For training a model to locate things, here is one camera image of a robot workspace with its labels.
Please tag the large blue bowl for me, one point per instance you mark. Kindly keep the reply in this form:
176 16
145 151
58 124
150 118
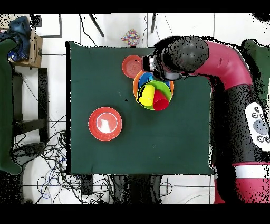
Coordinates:
143 78

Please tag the blue cup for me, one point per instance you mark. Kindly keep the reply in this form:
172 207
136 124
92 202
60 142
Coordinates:
149 79

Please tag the large orange bowl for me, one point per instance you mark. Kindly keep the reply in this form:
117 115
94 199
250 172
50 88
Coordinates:
135 86

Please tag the green bowl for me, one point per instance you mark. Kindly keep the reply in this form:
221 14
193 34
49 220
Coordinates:
163 86

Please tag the yellow cup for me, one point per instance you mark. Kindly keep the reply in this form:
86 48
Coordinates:
146 95

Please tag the red cup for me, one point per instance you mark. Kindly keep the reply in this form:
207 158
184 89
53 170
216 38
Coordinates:
160 102

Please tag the wide red bowl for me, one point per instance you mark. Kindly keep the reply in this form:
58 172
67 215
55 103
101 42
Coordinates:
105 124

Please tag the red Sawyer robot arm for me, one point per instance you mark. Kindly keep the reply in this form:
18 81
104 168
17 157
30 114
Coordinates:
227 63

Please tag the small red bowl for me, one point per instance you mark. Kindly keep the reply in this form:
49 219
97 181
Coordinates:
131 66

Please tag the colourful patterned box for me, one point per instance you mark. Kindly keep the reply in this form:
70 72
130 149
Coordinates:
130 38

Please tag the black tripod leg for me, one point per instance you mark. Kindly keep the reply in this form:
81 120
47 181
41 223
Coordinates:
97 25
153 23

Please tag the dark green tablecloth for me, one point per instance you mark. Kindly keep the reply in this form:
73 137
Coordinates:
126 148

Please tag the cardboard box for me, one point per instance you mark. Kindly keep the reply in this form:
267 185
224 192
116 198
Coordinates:
35 52

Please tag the green cloth covered table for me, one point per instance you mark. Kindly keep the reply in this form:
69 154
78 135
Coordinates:
5 105
259 61

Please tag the blue cloth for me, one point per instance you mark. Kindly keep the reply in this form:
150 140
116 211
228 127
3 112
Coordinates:
20 27

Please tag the black floor box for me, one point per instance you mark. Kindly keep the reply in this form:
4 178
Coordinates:
87 185

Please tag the black caster base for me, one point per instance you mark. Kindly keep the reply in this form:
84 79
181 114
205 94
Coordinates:
29 150

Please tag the black floor frame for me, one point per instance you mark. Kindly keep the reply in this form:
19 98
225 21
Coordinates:
60 25

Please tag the black stool frame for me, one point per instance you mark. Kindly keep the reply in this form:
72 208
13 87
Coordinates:
43 95

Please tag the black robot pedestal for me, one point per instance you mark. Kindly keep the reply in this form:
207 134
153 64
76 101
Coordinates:
137 190

